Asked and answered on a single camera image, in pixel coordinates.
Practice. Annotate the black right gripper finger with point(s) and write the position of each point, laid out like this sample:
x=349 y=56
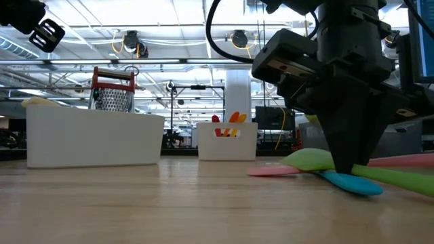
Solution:
x=369 y=128
x=342 y=135

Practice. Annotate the green silicone spatula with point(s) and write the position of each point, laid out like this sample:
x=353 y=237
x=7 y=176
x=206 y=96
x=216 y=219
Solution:
x=305 y=159

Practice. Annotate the blue silicone spatula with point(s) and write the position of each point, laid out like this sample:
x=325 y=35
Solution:
x=356 y=184

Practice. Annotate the pink silicone spatula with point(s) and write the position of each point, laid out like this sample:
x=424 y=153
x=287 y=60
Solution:
x=271 y=171

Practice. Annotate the yellow silicone spatula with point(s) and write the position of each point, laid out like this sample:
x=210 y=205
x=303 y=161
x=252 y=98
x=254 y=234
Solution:
x=241 y=118

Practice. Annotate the red silicone spatula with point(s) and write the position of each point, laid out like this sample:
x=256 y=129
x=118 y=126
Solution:
x=215 y=119

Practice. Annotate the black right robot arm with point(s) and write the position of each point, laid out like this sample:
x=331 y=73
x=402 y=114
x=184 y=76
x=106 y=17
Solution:
x=298 y=5

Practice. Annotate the grey translucent bin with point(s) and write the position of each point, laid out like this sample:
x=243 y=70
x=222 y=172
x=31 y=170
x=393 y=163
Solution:
x=396 y=142

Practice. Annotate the black monitor stand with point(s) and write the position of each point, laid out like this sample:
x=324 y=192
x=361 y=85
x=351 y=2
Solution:
x=405 y=61

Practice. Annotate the black background screen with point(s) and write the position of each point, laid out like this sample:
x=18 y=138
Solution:
x=271 y=118

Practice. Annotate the black computer monitor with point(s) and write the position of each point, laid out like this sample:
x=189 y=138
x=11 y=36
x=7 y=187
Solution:
x=428 y=51

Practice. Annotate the white building column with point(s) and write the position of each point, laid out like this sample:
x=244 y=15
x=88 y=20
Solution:
x=237 y=95

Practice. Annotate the small white plastic bin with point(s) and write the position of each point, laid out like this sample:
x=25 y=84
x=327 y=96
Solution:
x=227 y=149

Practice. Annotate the red steel box grater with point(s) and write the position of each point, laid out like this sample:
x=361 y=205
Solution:
x=112 y=98

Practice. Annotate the long ceiling light bar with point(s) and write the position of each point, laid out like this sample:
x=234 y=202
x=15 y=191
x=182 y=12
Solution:
x=149 y=61

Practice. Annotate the large white plastic bin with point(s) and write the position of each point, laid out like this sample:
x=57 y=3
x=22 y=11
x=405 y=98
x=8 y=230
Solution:
x=91 y=135

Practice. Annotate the black aluminium table frame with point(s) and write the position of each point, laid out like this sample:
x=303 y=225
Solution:
x=179 y=152

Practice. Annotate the black background frame rig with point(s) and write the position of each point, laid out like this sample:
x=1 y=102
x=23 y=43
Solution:
x=172 y=112

